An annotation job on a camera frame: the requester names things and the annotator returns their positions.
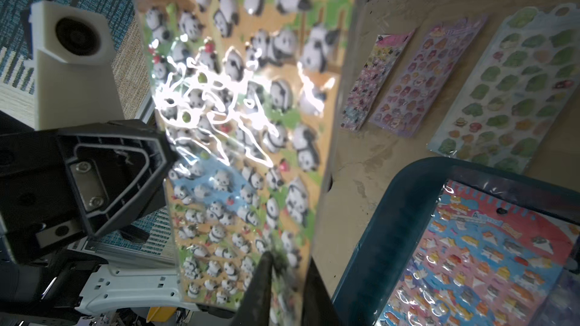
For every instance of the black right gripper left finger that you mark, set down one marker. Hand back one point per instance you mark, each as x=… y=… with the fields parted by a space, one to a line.
x=255 y=307

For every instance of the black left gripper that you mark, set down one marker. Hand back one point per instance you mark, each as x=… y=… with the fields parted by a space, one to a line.
x=60 y=185

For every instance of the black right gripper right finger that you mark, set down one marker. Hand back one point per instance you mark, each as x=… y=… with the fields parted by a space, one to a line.
x=318 y=309

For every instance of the teal plastic storage box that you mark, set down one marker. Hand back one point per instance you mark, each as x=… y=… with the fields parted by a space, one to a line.
x=402 y=215

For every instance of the panda sticker sheet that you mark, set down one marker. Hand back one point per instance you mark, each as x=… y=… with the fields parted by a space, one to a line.
x=247 y=94

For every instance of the purple sticker sheet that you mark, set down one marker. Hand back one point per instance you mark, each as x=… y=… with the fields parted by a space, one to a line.
x=407 y=101

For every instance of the pink cat sticker sheet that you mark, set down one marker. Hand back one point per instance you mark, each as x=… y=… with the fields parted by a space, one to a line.
x=384 y=55

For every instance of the green dinosaur sticker sheet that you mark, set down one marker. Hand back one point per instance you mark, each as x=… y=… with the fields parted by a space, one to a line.
x=515 y=92

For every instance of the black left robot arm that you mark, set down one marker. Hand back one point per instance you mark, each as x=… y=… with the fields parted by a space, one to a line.
x=63 y=286

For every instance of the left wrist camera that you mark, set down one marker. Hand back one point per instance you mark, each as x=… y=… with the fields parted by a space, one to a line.
x=72 y=55

